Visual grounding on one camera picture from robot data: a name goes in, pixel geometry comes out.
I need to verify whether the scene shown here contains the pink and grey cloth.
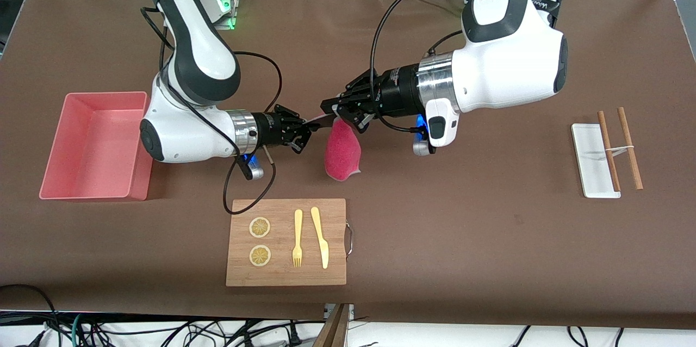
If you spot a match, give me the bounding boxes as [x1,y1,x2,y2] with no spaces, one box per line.
[308,114,363,182]

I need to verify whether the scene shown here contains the yellow plastic fork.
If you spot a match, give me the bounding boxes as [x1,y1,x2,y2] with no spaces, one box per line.
[292,209,303,268]

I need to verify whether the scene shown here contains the yellow lemon slice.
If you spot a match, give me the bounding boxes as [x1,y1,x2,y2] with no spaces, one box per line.
[249,245,272,268]
[249,217,271,239]

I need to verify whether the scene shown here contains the yellow plastic knife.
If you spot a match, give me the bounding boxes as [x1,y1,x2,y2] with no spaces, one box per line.
[310,206,330,270]

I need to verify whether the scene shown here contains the brown table cover sheet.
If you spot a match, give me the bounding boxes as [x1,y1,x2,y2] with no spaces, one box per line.
[0,0,696,331]

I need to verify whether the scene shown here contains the wooden cutting board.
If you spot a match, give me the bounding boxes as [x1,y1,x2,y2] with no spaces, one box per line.
[226,199,347,287]

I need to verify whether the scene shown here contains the pink plastic bin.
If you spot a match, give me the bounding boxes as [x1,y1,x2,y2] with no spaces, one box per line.
[39,91,155,202]

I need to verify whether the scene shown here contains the brown wooden stand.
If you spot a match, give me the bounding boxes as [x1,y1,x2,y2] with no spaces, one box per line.
[313,303,351,347]

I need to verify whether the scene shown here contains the white rectangular rack tray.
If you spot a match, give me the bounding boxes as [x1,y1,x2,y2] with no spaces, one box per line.
[570,123,622,199]

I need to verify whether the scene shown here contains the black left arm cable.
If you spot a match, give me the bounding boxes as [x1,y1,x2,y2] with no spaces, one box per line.
[370,0,561,133]

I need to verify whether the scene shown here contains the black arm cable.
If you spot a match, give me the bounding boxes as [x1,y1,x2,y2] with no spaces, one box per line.
[370,0,561,133]
[140,7,283,215]

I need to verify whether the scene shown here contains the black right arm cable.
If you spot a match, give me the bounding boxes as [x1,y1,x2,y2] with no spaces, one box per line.
[140,7,283,215]

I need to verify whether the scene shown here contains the tangled black floor cables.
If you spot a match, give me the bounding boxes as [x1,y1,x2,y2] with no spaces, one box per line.
[82,317,305,347]

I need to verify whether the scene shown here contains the white wire rack bracket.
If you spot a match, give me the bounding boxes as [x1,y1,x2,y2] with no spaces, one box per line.
[595,144,636,159]

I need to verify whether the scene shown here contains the black floor cable loop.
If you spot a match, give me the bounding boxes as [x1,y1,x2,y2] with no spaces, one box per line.
[0,283,60,347]

